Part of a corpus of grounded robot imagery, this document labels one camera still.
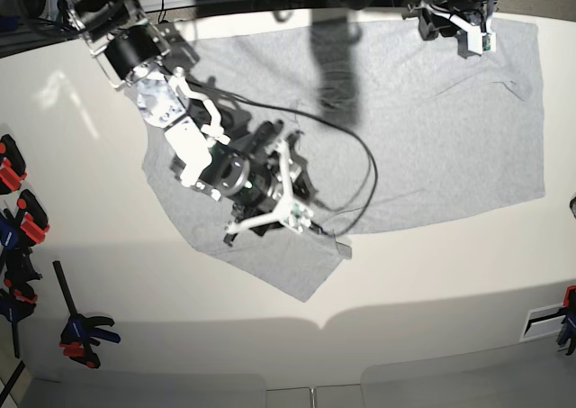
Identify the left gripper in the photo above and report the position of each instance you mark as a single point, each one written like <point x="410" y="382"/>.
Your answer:
<point x="433" y="23"/>

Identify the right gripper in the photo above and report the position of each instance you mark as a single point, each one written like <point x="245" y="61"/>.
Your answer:
<point x="270" y="178"/>

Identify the grey T-shirt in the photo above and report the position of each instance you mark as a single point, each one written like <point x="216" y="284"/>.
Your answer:
<point x="399" y="132"/>

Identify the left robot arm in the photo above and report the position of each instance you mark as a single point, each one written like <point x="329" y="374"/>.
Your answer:
<point x="464" y="5"/>

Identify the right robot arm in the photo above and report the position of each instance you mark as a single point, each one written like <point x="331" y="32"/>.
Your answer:
<point x="257" y="171"/>

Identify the blue orange bar clamp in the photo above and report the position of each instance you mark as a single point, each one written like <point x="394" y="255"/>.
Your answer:
<point x="81" y="334"/>

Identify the orange black clamp lower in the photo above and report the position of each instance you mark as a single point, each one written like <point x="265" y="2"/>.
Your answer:
<point x="28" y="226"/>

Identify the orange black clamp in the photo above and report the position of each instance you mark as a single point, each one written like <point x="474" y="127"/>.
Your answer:
<point x="13" y="166"/>
<point x="28" y="226"/>

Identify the blue black clamp left edge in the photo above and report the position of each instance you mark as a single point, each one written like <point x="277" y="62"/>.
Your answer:
<point x="18" y="298"/>

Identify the orange black clamp upper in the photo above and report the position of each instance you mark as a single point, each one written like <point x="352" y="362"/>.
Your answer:
<point x="13" y="166"/>

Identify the blue clamp right edge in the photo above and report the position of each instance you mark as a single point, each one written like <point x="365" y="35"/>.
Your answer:
<point x="566" y="338"/>

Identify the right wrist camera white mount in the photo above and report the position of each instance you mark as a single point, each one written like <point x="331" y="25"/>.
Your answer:
<point x="283" y="201"/>

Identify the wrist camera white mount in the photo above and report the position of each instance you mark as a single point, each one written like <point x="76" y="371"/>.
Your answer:
<point x="486" y="37"/>
<point x="283" y="201"/>

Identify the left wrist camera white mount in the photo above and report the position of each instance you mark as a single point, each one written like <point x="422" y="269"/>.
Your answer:
<point x="486" y="37"/>

